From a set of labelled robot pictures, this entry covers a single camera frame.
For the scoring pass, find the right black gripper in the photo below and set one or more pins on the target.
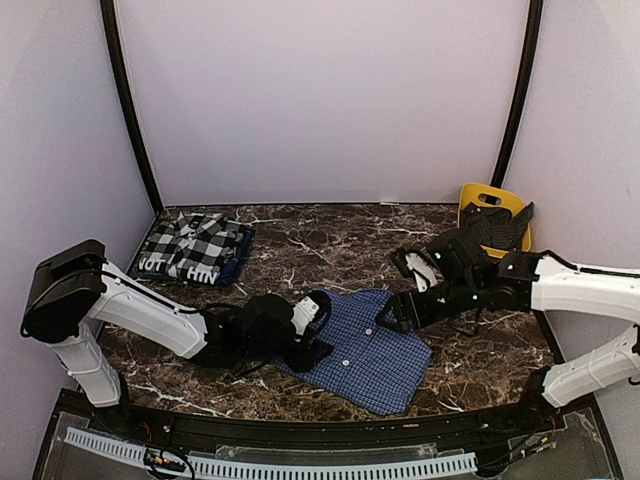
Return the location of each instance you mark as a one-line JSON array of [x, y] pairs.
[[408, 300]]

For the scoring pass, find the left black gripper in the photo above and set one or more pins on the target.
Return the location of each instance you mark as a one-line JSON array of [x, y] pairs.
[[308, 356]]

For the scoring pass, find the blue checked long sleeve shirt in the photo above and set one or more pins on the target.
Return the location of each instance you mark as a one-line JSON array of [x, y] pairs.
[[371, 366]]

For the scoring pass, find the black white plaid shirt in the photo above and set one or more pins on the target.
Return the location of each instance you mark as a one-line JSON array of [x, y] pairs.
[[190, 248]]

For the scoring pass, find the yellow plastic basket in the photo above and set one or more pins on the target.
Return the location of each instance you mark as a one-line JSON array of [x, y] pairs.
[[487, 196]]

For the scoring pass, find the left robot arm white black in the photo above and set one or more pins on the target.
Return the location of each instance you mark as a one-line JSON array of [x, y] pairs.
[[79, 283]]

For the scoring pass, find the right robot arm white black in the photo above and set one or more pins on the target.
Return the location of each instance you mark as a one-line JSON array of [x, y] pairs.
[[460, 276]]

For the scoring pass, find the dark grey shirt in basket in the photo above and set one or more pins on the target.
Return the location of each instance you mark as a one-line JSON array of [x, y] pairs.
[[497, 227]]

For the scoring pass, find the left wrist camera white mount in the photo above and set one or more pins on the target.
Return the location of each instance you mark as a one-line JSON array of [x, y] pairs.
[[310, 315]]

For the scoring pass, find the black front rail frame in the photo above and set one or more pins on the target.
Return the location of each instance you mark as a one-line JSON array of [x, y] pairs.
[[492, 430]]

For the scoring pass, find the white slotted cable duct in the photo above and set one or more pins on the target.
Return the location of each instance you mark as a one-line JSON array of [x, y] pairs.
[[234, 462]]

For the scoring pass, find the right black corner post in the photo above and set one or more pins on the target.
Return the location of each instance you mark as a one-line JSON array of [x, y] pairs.
[[522, 82]]

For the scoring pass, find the black corner post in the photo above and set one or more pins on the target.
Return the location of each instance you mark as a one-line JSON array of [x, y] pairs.
[[126, 101], [522, 82]]

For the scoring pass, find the left black corner post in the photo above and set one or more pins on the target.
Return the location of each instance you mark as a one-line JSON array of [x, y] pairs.
[[126, 101]]

